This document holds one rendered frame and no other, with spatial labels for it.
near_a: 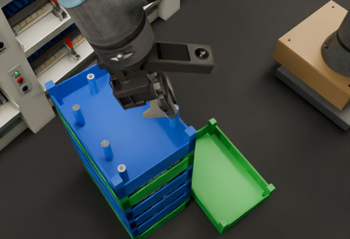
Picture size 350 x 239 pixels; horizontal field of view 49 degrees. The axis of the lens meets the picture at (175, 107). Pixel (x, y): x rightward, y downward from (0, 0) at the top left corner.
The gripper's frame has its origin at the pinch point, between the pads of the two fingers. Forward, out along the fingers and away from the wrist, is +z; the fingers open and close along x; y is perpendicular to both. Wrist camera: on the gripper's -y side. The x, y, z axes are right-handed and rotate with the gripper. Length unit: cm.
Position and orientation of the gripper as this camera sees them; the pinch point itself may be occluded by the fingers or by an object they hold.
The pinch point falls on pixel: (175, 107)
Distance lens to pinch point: 73.9
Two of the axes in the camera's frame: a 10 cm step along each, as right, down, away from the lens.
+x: 1.1, 8.4, -5.3
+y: -9.6, 2.3, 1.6
